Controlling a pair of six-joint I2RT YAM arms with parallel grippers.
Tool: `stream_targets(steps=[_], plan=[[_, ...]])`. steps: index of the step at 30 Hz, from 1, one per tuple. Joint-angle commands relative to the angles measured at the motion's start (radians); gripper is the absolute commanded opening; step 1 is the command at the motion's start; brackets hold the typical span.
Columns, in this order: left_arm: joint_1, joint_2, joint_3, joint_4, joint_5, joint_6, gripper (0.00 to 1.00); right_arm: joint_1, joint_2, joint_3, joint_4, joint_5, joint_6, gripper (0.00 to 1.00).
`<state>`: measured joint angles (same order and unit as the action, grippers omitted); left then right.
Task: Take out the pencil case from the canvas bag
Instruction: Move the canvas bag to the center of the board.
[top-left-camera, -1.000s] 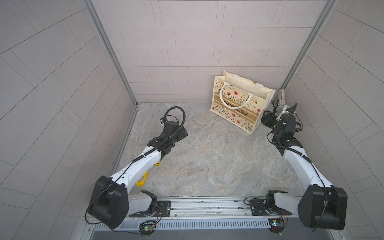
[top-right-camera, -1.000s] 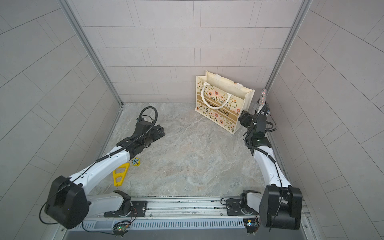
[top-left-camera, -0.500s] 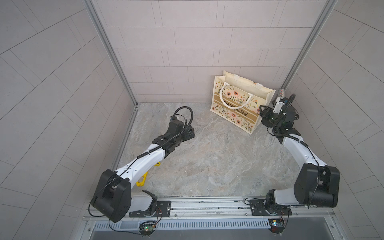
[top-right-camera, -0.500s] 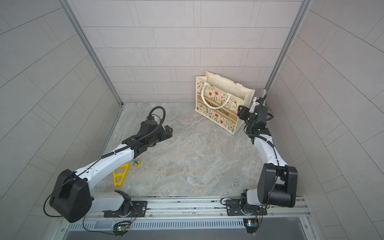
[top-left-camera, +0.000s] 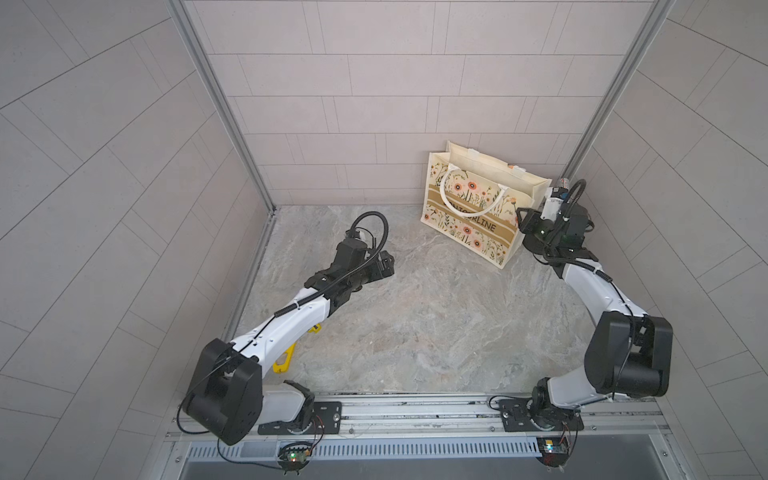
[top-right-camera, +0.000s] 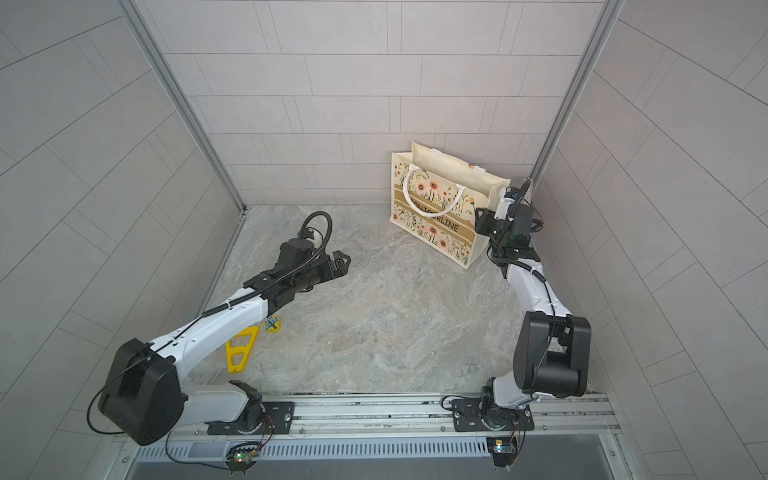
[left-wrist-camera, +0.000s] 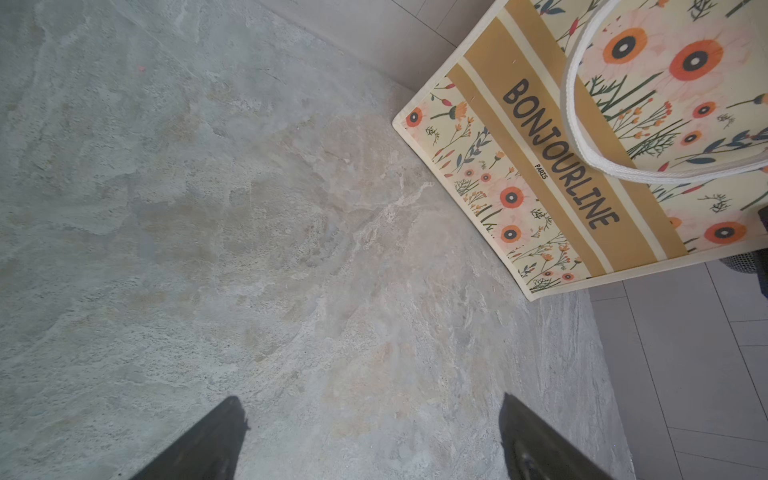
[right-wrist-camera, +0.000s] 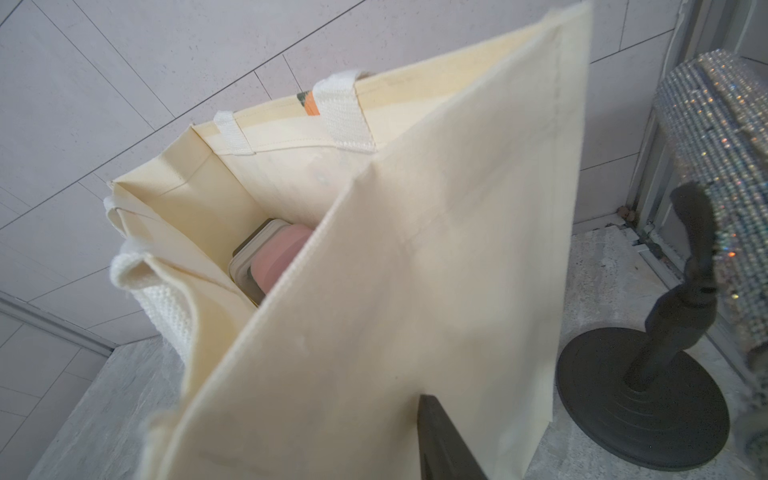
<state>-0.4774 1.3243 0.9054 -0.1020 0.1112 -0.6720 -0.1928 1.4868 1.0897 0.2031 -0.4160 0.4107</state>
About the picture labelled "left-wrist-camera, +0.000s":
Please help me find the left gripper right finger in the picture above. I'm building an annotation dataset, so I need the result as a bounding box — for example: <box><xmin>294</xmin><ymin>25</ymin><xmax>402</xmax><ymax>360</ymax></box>
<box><xmin>498</xmin><ymin>393</ymin><xmax>610</xmax><ymax>480</ymax></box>

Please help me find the glitter microphone on stand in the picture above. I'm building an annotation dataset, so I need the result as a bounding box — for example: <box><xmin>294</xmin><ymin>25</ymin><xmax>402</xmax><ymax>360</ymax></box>
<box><xmin>714</xmin><ymin>206</ymin><xmax>767</xmax><ymax>298</ymax></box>

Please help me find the floral canvas tote bag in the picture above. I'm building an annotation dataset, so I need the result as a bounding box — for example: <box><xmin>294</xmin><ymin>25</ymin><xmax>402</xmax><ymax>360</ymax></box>
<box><xmin>393</xmin><ymin>1</ymin><xmax>767</xmax><ymax>300</ymax></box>

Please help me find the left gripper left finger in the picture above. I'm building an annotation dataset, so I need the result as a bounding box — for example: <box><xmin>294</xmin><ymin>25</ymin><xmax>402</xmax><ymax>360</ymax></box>
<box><xmin>132</xmin><ymin>396</ymin><xmax>249</xmax><ymax>480</ymax></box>

